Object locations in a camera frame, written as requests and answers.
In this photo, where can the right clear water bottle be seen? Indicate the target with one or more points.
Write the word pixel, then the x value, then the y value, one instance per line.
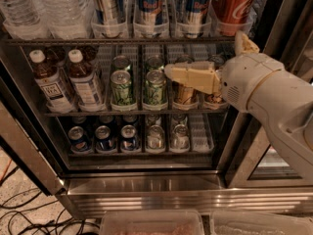
pixel 65 19

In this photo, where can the blue pepsi can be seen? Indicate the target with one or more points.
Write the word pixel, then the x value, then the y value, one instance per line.
pixel 79 140
pixel 129 139
pixel 105 141

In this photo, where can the red coca cola can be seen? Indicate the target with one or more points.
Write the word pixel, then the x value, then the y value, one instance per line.
pixel 231 13

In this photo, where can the rear right green can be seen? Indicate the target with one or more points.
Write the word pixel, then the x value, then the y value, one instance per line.
pixel 155 62

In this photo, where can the left tea bottle white cap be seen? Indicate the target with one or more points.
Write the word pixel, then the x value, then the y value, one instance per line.
pixel 53 83

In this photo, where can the front left green can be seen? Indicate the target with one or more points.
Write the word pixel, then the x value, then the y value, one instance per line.
pixel 122 89

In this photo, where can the tea bottle white cap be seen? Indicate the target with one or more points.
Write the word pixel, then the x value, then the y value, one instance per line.
pixel 86 82
pixel 53 83

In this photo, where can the clear plastic bin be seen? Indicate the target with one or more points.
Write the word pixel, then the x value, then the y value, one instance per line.
pixel 154 222
pixel 252 223

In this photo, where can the left blue pepsi can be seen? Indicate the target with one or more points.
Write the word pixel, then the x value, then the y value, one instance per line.
pixel 79 140

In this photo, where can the middle blue pepsi can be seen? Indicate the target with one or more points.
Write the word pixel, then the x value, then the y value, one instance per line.
pixel 105 141

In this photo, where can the left silver redbull can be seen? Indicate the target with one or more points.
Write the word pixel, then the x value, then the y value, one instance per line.
pixel 110 15

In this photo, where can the left clear water bottle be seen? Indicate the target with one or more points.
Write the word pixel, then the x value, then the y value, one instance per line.
pixel 22 19

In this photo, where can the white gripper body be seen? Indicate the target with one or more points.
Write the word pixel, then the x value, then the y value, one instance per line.
pixel 248 78

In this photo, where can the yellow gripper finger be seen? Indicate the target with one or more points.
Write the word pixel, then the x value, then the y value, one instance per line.
pixel 243 45
pixel 199 75

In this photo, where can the glass fridge door right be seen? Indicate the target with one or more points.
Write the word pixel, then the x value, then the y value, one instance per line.
pixel 254 163

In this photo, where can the clear water bottle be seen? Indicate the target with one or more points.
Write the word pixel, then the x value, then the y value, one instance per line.
pixel 65 19
pixel 22 19

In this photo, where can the right blue pepsi can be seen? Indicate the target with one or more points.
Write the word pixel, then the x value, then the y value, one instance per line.
pixel 129 139

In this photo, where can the stainless steel fridge frame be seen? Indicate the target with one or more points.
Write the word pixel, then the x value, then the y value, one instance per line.
pixel 89 185

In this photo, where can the gold can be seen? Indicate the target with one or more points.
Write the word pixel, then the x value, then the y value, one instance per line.
pixel 217 59
pixel 213 101
pixel 184 95
pixel 185 58

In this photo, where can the green can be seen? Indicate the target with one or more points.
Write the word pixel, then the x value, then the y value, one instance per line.
pixel 155 62
pixel 122 63
pixel 122 89
pixel 155 91

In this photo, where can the front right gold can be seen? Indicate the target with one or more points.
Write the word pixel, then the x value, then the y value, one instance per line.
pixel 213 101

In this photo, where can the middle redbull can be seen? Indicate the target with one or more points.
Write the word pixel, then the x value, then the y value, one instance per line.
pixel 150 15

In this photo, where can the rear left green can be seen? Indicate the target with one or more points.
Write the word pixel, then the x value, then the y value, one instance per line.
pixel 122 63

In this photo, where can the left clear plastic bin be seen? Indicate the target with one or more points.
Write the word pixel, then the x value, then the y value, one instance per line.
pixel 154 222

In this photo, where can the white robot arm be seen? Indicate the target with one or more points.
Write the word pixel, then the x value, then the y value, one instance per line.
pixel 283 104

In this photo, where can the right tea bottle white cap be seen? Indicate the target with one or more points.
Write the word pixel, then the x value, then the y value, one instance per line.
pixel 86 82

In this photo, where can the rear left gold can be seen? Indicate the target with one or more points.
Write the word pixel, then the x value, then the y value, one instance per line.
pixel 185 58

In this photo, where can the rear right gold can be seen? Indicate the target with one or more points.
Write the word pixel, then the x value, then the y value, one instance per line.
pixel 217 59

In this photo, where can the redbull can top shelf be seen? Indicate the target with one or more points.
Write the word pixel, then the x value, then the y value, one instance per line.
pixel 191 16

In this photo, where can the right clear plastic bin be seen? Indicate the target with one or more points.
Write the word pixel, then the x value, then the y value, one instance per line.
pixel 252 223

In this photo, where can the front right green can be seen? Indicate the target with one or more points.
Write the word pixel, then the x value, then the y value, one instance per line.
pixel 155 91

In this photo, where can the front left gold can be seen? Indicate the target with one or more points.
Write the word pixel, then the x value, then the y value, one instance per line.
pixel 184 95

